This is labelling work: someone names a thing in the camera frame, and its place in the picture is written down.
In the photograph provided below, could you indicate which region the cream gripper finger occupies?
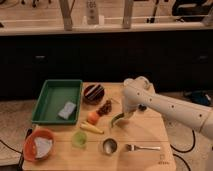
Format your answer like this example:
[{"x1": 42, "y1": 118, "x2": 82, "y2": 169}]
[{"x1": 123, "y1": 112, "x2": 134, "y2": 120}]

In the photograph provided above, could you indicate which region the green chili pepper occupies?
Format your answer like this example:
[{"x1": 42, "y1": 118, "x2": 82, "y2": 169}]
[{"x1": 110, "y1": 113, "x2": 124, "y2": 128}]

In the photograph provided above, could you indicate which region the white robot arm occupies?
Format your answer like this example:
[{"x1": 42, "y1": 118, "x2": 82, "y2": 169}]
[{"x1": 122, "y1": 76, "x2": 213, "y2": 141}]

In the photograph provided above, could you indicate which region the small metal cup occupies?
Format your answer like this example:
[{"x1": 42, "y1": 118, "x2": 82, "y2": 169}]
[{"x1": 102, "y1": 138, "x2": 117, "y2": 155}]

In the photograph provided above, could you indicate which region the green plastic cup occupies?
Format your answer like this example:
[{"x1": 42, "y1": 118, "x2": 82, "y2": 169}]
[{"x1": 72, "y1": 131, "x2": 87, "y2": 148}]

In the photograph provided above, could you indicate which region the silver fork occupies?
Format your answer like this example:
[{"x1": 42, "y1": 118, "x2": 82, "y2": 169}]
[{"x1": 125, "y1": 144, "x2": 161, "y2": 151}]

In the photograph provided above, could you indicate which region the orange tomato toy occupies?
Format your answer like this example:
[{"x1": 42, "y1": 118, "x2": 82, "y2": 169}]
[{"x1": 87, "y1": 111, "x2": 100, "y2": 125}]

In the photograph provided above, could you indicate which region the dark striped bowl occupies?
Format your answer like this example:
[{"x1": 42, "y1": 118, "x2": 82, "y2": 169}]
[{"x1": 83, "y1": 84, "x2": 105, "y2": 105}]

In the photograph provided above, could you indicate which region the yellow corn toy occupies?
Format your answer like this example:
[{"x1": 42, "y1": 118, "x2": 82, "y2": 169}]
[{"x1": 80, "y1": 123, "x2": 104, "y2": 134}]

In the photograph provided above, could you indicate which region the blue sponge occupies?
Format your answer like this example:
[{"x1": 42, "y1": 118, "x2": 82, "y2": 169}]
[{"x1": 58, "y1": 102, "x2": 76, "y2": 120}]

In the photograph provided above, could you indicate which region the green plastic tray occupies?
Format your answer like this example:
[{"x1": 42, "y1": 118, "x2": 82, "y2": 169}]
[{"x1": 32, "y1": 79, "x2": 82, "y2": 125}]

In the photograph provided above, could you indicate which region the white crumpled cloth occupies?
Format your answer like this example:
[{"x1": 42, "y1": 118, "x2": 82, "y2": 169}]
[{"x1": 34, "y1": 137, "x2": 53, "y2": 158}]

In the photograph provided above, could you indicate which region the orange bowl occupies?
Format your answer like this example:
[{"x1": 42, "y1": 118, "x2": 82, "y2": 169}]
[{"x1": 23, "y1": 129, "x2": 54, "y2": 162}]

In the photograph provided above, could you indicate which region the white remote device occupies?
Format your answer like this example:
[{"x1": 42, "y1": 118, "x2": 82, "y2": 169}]
[{"x1": 86, "y1": 0, "x2": 99, "y2": 25}]

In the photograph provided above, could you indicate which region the black cable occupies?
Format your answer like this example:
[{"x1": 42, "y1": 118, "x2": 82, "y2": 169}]
[{"x1": 170, "y1": 129, "x2": 197, "y2": 171}]

